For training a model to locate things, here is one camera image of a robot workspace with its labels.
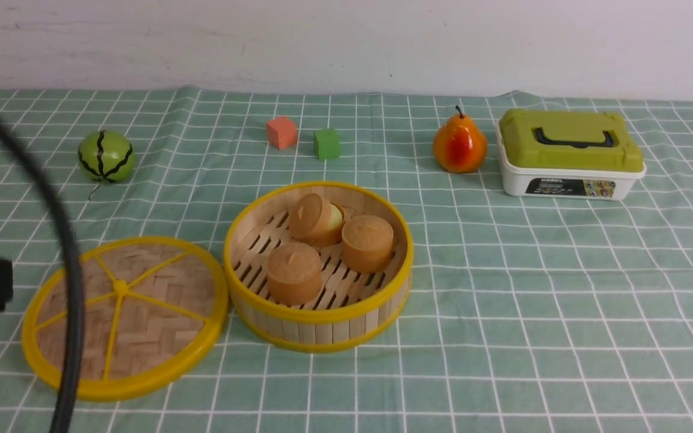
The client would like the brown toy bun front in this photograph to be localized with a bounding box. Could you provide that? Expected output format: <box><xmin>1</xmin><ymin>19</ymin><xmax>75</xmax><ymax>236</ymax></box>
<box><xmin>266</xmin><ymin>243</ymin><xmax>322</xmax><ymax>306</ymax></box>

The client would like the yellow woven steamer lid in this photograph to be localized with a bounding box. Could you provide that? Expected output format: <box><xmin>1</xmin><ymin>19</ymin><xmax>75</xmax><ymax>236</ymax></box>
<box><xmin>22</xmin><ymin>236</ymin><xmax>230</xmax><ymax>402</ymax></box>

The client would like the orange toy pear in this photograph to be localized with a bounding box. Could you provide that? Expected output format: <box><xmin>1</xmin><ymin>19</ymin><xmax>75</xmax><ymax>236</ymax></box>
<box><xmin>433</xmin><ymin>105</ymin><xmax>488</xmax><ymax>174</ymax></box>

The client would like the orange foam cube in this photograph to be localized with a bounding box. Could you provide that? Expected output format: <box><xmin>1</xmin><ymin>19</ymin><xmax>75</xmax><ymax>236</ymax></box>
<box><xmin>266</xmin><ymin>116</ymin><xmax>299</xmax><ymax>150</ymax></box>

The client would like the white box green lid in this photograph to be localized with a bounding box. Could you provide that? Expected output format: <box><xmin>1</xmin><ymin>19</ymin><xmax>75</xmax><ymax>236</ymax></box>
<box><xmin>496</xmin><ymin>108</ymin><xmax>647</xmax><ymax>201</ymax></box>

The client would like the brown toy bun right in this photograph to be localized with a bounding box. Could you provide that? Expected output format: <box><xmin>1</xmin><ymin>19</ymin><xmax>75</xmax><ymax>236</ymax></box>
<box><xmin>342</xmin><ymin>215</ymin><xmax>394</xmax><ymax>274</ymax></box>

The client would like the yellow bamboo steamer basket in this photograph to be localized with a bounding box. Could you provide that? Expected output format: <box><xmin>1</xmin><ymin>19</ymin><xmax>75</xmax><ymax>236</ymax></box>
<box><xmin>223</xmin><ymin>181</ymin><xmax>414</xmax><ymax>353</ymax></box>

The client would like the black cable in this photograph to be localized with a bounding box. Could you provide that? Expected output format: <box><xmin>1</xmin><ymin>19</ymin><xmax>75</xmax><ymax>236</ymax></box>
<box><xmin>0</xmin><ymin>90</ymin><xmax>85</xmax><ymax>433</ymax></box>

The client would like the brown toy bun tilted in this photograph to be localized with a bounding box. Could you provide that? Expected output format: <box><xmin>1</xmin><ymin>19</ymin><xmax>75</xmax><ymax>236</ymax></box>
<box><xmin>288</xmin><ymin>194</ymin><xmax>346</xmax><ymax>247</ymax></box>

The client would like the green foam cube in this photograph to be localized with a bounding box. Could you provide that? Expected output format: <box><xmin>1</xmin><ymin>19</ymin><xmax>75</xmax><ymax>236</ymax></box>
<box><xmin>313</xmin><ymin>128</ymin><xmax>341</xmax><ymax>160</ymax></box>

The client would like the green toy watermelon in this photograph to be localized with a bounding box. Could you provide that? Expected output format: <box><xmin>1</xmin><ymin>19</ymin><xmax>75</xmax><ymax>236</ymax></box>
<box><xmin>77</xmin><ymin>131</ymin><xmax>137</xmax><ymax>189</ymax></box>

